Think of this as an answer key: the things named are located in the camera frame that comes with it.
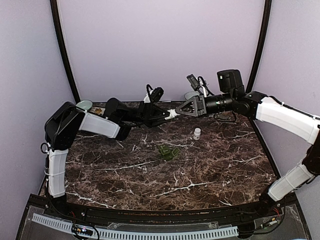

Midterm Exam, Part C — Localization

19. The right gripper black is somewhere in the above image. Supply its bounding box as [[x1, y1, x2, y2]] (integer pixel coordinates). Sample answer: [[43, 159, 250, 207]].
[[175, 92, 235, 119]]

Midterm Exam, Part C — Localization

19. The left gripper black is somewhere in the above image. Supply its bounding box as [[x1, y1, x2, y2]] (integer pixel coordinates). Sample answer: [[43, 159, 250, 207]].
[[121, 101, 174, 128]]

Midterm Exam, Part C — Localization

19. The white pill bottle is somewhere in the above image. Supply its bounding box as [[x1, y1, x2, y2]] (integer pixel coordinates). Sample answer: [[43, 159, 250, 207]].
[[165, 109, 179, 120], [193, 127, 202, 141]]

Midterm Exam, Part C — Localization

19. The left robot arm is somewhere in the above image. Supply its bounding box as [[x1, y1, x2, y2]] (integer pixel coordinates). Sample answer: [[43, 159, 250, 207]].
[[40, 98, 171, 199]]

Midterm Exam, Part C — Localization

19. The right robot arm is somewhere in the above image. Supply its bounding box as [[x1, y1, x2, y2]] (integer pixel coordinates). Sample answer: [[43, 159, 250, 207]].
[[175, 69, 320, 217]]

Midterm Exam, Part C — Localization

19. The pale green bowl right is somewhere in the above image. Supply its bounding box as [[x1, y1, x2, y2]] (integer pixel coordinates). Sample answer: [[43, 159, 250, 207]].
[[184, 91, 198, 100]]

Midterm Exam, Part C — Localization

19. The pale green bowl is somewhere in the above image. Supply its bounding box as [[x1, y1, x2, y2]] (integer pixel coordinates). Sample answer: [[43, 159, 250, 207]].
[[75, 100, 93, 111], [184, 91, 198, 100]]

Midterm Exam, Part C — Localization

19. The floral square plate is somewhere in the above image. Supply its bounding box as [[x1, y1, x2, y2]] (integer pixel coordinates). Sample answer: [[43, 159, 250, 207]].
[[89, 106, 105, 116]]

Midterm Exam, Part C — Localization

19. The pale green bowl left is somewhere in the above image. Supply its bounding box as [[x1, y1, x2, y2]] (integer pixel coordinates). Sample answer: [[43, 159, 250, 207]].
[[75, 100, 93, 111]]

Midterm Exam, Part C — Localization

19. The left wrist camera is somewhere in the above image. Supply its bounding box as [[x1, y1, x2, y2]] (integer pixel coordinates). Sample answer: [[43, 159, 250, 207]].
[[143, 84, 164, 103]]

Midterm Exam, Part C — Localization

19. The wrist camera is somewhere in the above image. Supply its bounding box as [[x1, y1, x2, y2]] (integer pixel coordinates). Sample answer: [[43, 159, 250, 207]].
[[143, 84, 164, 103], [186, 74, 214, 98]]

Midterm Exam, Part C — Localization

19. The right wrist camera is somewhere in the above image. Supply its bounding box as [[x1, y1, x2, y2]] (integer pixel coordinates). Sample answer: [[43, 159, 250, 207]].
[[186, 74, 214, 98]]

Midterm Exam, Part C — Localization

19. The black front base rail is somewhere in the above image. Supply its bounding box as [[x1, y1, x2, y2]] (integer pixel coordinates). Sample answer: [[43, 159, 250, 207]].
[[24, 194, 298, 228]]

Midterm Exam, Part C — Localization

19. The right black frame post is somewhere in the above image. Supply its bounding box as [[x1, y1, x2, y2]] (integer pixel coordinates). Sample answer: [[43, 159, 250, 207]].
[[245, 0, 272, 93]]

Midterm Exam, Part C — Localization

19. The black frame post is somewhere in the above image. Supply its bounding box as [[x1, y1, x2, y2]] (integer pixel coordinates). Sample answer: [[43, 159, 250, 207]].
[[245, 0, 272, 93], [49, 0, 81, 103]]

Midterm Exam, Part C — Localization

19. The white slotted cable duct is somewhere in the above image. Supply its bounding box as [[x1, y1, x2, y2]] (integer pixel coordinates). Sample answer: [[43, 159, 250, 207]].
[[31, 213, 239, 240]]

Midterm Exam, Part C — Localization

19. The left black frame post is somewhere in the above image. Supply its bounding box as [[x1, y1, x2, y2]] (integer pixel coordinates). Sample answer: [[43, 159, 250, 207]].
[[49, 0, 81, 103]]

